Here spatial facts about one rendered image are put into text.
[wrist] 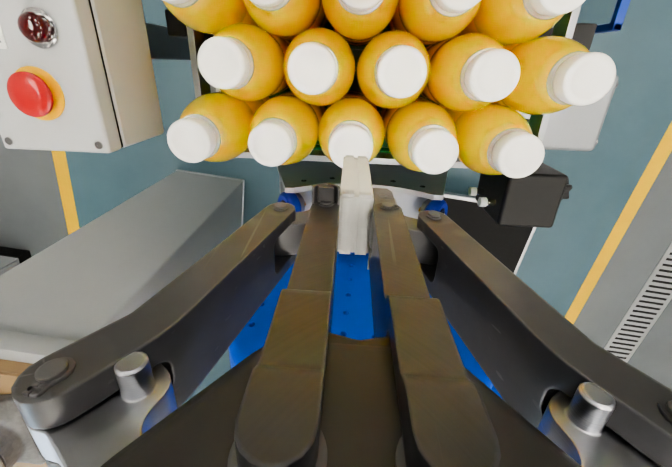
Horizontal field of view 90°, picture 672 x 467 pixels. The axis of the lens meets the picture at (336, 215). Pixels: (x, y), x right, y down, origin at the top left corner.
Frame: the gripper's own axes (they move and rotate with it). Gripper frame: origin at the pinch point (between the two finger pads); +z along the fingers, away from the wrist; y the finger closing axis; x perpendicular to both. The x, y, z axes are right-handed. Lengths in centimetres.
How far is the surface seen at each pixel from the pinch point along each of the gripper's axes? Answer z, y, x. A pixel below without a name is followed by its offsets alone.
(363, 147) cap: 11.9, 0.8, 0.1
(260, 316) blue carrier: 10.0, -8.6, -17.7
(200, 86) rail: 24.3, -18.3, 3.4
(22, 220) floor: 122, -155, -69
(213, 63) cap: 12.0, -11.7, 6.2
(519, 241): 107, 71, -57
